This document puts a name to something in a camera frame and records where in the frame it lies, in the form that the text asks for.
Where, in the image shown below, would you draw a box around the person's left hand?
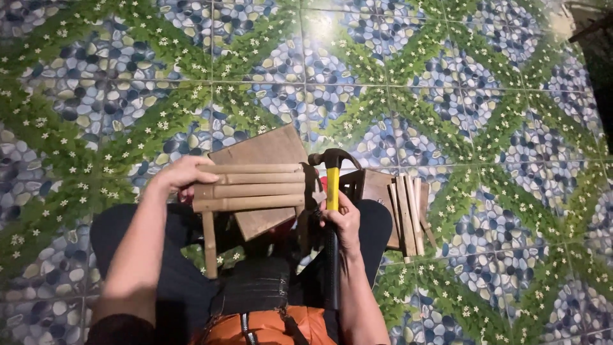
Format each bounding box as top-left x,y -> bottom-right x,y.
152,155 -> 221,198

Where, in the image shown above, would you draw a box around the person's right hand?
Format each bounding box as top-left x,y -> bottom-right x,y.
318,190 -> 363,257

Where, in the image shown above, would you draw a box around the yellow and black claw hammer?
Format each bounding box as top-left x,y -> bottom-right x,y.
307,148 -> 363,310

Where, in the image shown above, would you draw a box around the bamboo slat frame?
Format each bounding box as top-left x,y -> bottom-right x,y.
193,163 -> 308,280

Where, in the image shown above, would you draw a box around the dark brown wooden box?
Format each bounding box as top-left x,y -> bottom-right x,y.
338,168 -> 402,251

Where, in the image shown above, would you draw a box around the pile of bamboo strips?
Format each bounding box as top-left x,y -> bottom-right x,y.
387,173 -> 438,264

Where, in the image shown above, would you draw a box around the black trousers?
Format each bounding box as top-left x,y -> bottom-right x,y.
89,198 -> 394,345

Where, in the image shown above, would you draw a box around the brown wooden board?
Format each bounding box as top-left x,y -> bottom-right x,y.
208,123 -> 313,242

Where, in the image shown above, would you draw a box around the black chest harness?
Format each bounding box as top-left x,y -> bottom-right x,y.
210,257 -> 312,345

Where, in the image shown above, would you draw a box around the orange shirt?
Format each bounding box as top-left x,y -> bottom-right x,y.
195,306 -> 339,345

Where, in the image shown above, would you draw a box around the dark wooden furniture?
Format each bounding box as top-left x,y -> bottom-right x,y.
567,0 -> 613,142

